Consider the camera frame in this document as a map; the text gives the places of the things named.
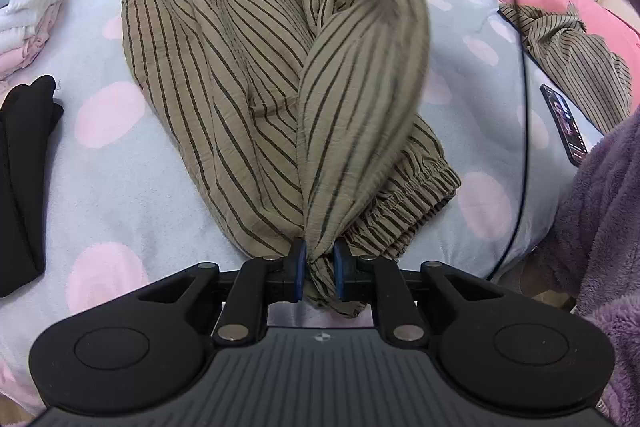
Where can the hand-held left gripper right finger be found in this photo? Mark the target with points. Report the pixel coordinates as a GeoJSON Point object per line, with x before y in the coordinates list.
{"type": "Point", "coordinates": [340, 269]}

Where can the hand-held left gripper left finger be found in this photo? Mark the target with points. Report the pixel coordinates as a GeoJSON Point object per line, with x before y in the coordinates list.
{"type": "Point", "coordinates": [299, 268]}

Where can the brown striped pants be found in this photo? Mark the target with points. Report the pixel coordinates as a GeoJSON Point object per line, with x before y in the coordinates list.
{"type": "Point", "coordinates": [225, 57]}

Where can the brown striped top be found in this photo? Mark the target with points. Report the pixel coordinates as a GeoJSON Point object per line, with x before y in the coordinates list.
{"type": "Point", "coordinates": [575, 52]}

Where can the grey pink-dotted bedsheet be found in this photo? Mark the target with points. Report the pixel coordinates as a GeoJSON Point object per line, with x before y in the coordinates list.
{"type": "Point", "coordinates": [125, 187]}

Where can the black smartphone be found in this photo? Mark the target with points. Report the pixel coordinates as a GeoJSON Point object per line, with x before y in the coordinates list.
{"type": "Point", "coordinates": [565, 124]}

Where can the purple fuzzy robe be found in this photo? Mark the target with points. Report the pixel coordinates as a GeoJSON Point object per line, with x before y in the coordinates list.
{"type": "Point", "coordinates": [605, 232]}

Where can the black cloth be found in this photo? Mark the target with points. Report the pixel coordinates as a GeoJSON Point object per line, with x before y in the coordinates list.
{"type": "Point", "coordinates": [22, 187]}

